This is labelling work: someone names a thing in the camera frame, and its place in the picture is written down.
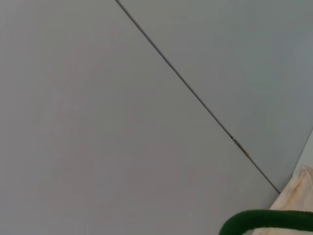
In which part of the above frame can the green rope bag handle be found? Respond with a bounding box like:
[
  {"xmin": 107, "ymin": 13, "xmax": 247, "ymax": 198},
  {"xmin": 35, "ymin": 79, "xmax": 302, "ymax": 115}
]
[{"xmin": 218, "ymin": 210, "xmax": 313, "ymax": 235}]

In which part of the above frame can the cream canvas tote bag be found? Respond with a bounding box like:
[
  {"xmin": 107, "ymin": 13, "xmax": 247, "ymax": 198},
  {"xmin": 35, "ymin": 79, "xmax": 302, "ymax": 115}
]
[{"xmin": 241, "ymin": 165, "xmax": 313, "ymax": 235}]

